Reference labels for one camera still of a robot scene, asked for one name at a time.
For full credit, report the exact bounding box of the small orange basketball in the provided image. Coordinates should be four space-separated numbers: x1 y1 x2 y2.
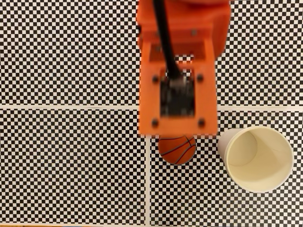
158 135 197 166

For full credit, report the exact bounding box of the white paper cup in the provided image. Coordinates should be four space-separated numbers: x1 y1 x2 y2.
217 125 294 193

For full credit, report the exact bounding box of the black white checkerboard sheet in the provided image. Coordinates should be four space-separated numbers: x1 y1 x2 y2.
0 0 141 106
175 0 303 107
0 108 147 225
149 109 303 227

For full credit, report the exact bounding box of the black camera cable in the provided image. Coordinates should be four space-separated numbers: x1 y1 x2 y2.
152 0 183 81

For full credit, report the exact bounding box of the orange camera mount with circuit board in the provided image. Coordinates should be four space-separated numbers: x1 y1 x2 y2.
138 30 219 137

